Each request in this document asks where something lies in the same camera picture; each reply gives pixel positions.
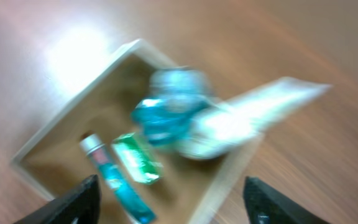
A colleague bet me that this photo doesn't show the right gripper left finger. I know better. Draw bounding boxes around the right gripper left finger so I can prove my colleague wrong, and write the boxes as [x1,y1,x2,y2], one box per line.
[15,175,101,224]

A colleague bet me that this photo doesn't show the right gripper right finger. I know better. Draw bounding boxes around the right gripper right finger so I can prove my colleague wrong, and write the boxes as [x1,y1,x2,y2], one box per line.
[243,176,328,224]

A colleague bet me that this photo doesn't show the teal toothpaste tube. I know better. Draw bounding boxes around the teal toothpaste tube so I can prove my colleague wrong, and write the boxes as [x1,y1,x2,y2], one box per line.
[80,132,157,224]

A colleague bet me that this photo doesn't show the green white soap box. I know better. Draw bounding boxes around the green white soap box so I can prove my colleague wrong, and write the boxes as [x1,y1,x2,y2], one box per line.
[111,133,162,185]

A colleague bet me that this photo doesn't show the white leaf-print cosmetic tube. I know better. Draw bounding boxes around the white leaf-print cosmetic tube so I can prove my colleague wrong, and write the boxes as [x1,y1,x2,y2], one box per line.
[178,77,331,160]

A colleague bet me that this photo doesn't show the blue mouthwash bottle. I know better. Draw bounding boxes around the blue mouthwash bottle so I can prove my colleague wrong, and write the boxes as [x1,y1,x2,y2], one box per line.
[132,67,212,146]

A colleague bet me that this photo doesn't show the white open cardboard box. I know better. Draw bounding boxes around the white open cardboard box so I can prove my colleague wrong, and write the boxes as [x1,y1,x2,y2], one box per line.
[12,40,262,223]

